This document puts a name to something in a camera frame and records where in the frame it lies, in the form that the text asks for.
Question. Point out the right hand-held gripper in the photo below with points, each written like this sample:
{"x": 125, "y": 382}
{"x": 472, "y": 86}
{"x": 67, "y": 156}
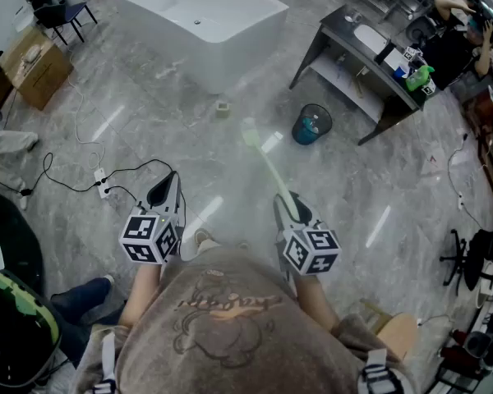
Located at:
{"x": 308, "y": 248}

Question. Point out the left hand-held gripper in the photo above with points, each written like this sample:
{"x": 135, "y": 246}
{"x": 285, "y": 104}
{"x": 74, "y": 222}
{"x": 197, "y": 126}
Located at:
{"x": 141, "y": 230}

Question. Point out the white bathtub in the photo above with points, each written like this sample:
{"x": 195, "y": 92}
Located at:
{"x": 230, "y": 27}

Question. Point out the person's right forearm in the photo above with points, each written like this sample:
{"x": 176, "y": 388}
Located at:
{"x": 316, "y": 302}

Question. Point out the person's left forearm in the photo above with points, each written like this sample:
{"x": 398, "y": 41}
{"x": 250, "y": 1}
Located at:
{"x": 141, "y": 294}

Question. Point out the pale green plastic container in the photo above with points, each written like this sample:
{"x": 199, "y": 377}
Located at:
{"x": 223, "y": 110}

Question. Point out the person's beige shoe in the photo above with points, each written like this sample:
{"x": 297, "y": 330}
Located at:
{"x": 202, "y": 235}

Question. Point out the person's pale trousers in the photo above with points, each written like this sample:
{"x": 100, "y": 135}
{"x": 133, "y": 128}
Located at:
{"x": 208, "y": 248}

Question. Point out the person's brown printed shirt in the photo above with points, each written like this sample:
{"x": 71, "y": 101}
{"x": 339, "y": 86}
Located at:
{"x": 238, "y": 326}

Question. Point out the dark grey vanity cabinet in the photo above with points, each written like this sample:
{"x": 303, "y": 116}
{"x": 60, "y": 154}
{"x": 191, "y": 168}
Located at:
{"x": 390, "y": 105}

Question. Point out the wooden sticks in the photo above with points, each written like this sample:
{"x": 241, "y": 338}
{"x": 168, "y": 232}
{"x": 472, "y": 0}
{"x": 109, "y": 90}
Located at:
{"x": 360, "y": 83}

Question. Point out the wooden stool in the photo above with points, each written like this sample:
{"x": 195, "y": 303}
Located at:
{"x": 398, "y": 331}

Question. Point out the small blue tool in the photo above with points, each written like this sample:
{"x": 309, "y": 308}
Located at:
{"x": 341, "y": 65}

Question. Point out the small white power strip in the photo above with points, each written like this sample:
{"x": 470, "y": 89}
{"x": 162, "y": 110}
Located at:
{"x": 461, "y": 201}

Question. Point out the large cardboard box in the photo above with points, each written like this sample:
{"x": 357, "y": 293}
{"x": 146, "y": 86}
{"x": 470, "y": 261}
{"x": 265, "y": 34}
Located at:
{"x": 37, "y": 72}

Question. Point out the blue plastic cup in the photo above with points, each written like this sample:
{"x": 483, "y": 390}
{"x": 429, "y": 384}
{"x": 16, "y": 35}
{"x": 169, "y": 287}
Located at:
{"x": 401, "y": 73}

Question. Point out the spare hand-held gripper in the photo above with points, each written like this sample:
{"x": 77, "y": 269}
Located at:
{"x": 427, "y": 88}
{"x": 411, "y": 54}

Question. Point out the black sink faucet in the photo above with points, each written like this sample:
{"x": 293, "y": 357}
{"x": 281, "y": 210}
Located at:
{"x": 384, "y": 52}

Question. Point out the green bottle on vanity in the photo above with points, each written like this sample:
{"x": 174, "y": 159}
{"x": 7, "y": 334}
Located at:
{"x": 420, "y": 77}

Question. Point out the black office chair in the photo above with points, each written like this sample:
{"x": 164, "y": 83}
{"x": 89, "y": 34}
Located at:
{"x": 476, "y": 257}

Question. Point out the white object on box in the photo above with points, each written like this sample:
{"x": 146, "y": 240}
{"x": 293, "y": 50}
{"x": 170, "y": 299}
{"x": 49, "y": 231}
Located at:
{"x": 32, "y": 54}

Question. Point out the white sink basin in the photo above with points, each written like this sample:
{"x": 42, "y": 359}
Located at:
{"x": 370, "y": 39}

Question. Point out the black and green helmet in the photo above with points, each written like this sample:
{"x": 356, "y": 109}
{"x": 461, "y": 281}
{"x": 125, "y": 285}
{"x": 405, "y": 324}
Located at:
{"x": 12, "y": 335}

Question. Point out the clear glass cup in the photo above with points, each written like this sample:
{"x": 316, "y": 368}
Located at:
{"x": 353, "y": 15}

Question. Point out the dark equipment cart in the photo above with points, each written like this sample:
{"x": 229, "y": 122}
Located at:
{"x": 472, "y": 355}

